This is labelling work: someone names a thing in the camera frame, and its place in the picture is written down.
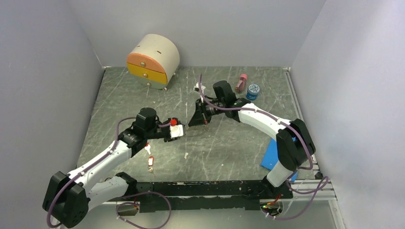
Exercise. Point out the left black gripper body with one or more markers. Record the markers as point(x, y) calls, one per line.
point(158, 132)

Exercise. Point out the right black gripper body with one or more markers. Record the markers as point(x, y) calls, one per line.
point(212, 110)

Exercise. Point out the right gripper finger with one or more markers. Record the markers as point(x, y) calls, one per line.
point(203, 104)
point(198, 117)

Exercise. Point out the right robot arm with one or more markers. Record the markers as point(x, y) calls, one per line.
point(294, 143)

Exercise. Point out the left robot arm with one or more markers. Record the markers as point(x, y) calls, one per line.
point(125, 146)

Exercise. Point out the key with red tag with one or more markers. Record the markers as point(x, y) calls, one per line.
point(147, 148)

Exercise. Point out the key with red label fob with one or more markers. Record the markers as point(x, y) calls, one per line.
point(150, 164)

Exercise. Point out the pink capped brown vial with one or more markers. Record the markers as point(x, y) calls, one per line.
point(241, 83)

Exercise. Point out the blue round tin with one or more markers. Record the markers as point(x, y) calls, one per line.
point(252, 92)

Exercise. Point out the round beige drawer box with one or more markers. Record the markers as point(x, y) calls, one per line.
point(154, 61)

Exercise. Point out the blue foam sheet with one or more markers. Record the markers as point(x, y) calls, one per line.
point(275, 158)

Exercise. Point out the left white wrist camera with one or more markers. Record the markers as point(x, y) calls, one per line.
point(176, 129)

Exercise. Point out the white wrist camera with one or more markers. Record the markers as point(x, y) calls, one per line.
point(176, 129)
point(199, 88)

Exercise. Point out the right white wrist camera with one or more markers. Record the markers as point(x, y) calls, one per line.
point(199, 88)

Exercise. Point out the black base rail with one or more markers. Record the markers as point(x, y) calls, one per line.
point(195, 195)

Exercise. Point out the aluminium frame rail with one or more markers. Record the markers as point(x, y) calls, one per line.
point(75, 195)

